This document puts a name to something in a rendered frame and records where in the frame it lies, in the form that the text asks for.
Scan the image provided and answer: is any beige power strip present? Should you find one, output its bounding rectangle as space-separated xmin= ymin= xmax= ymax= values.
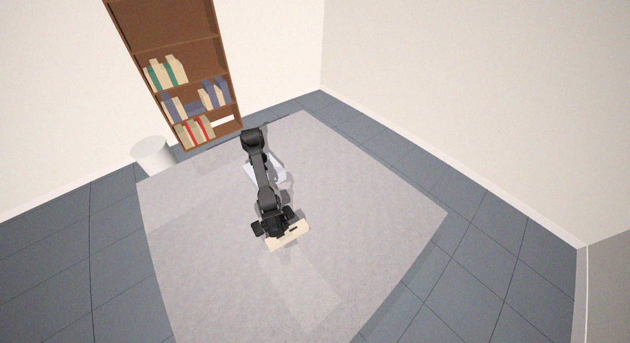
xmin=264 ymin=218 xmax=309 ymax=252

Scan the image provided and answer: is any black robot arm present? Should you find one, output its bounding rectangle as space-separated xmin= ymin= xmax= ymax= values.
xmin=239 ymin=127 xmax=290 ymax=238

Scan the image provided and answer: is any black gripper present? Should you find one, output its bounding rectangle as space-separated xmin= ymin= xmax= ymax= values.
xmin=251 ymin=205 xmax=295 ymax=237

